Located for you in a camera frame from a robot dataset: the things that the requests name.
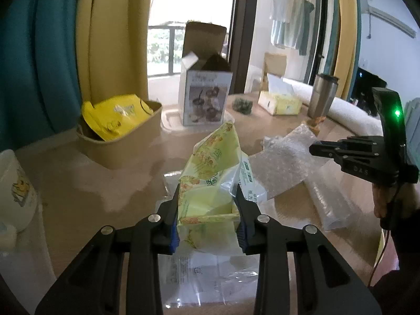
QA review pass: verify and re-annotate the closed brown cardboard box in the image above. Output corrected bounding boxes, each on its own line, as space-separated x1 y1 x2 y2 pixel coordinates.
263 52 287 87

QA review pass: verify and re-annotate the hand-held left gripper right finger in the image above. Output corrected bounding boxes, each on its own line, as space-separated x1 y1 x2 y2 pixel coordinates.
234 184 383 315

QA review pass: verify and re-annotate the green yellow plastic bag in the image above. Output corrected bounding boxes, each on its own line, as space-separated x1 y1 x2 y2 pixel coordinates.
177 122 260 256

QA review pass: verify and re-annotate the person's right forearm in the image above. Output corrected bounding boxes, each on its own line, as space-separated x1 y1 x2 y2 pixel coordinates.
369 184 420 315

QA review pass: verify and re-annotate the clear bubble wrap sheet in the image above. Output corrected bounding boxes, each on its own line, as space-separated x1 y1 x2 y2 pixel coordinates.
248 125 320 201

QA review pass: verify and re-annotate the yellow curtain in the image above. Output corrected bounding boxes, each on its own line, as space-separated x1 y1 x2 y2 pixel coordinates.
77 0 155 102
333 0 360 101

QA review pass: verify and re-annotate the clear zip bag with paper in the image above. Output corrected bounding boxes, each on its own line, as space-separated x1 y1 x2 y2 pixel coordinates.
157 171 263 309

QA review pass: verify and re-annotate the teal curtain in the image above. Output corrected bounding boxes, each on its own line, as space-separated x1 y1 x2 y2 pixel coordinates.
0 0 96 151

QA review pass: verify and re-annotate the person's right hand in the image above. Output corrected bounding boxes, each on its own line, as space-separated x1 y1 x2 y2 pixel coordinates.
372 185 394 219

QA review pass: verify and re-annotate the dark monitor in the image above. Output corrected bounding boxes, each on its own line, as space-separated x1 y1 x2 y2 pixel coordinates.
356 67 388 115

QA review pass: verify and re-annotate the balcony railing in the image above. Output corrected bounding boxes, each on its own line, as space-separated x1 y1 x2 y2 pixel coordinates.
148 21 230 76

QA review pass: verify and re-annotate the small green object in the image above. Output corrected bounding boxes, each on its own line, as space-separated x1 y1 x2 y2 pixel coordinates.
232 98 254 115

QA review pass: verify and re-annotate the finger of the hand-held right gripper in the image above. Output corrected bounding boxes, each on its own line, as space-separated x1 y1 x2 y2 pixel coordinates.
320 136 383 154
309 143 365 166

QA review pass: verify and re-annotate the open brown cardboard box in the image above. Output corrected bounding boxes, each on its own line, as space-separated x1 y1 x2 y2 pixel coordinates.
182 22 228 73

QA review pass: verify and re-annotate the clear plastic lid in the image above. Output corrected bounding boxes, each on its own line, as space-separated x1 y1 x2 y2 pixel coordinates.
161 107 235 132

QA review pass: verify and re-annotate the dark sliding door frame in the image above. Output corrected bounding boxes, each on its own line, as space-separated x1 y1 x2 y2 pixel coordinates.
228 0 260 94

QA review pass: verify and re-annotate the yellow tissue box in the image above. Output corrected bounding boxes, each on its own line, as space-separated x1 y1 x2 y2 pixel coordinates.
258 74 302 115

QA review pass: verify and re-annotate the kraft paper bin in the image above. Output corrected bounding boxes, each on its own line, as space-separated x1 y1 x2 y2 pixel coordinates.
77 100 163 170

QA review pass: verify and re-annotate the white printed carton box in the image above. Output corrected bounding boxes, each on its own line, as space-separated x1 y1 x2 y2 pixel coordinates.
179 52 233 127

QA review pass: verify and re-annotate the yellow snack bag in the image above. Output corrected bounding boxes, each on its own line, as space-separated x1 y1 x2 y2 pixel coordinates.
82 94 155 141

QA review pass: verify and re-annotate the white cartoon bear mug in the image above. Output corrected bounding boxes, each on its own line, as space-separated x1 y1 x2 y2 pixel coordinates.
0 149 38 253

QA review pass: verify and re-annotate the grey green hanging shirt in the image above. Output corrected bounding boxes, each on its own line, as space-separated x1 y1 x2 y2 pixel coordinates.
289 0 315 56

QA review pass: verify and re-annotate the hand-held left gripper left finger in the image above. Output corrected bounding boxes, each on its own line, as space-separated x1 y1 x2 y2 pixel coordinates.
34 184 180 315

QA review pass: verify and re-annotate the stainless steel tumbler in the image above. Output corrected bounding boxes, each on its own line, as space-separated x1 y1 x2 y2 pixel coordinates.
307 74 339 120

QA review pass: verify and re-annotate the white rolled mat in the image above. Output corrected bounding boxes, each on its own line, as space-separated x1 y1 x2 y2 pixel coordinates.
282 77 384 137

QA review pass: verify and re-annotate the clear plastic package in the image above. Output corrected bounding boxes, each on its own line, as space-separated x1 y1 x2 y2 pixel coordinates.
303 171 355 232

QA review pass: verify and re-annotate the light blue hanging shirt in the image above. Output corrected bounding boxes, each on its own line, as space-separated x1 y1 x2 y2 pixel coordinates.
270 0 296 47

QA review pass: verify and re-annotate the white air conditioner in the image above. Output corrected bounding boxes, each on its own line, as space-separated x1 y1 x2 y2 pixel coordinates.
359 3 417 38

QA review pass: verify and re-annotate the small brown wrapper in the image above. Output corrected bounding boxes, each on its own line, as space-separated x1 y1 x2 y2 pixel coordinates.
305 118 324 136

